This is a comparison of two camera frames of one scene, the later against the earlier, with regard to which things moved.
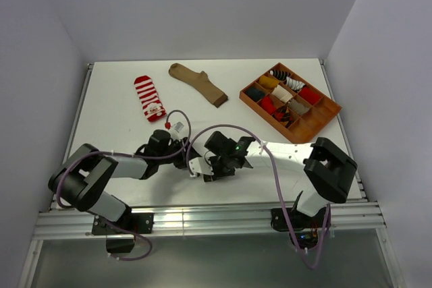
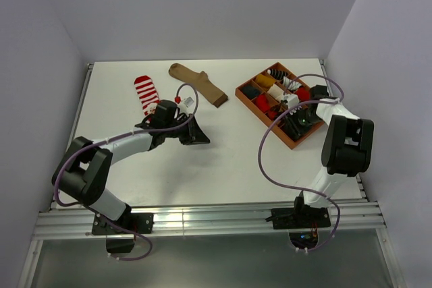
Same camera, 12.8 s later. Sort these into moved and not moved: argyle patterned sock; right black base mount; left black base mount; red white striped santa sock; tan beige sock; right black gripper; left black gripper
Moved: right black gripper; argyle patterned sock; left black gripper
Not moved: right black base mount; red white striped santa sock; tan beige sock; left black base mount
